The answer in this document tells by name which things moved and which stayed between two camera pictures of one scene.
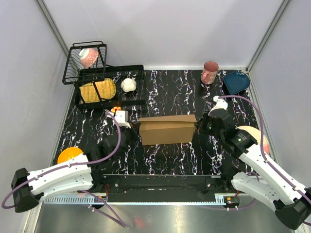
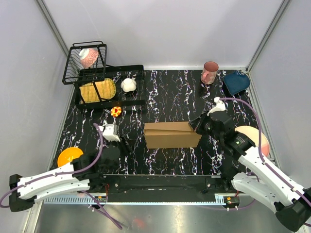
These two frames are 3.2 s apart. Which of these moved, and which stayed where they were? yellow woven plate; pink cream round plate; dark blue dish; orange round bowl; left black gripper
Moved: left black gripper
Stayed: dark blue dish; yellow woven plate; pink cream round plate; orange round bowl
